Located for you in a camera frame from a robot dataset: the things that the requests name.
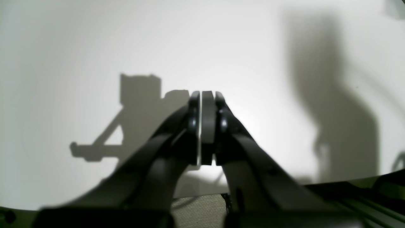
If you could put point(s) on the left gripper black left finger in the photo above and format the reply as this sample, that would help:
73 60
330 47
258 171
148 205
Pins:
138 194

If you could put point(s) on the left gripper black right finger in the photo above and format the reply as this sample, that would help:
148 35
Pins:
262 194

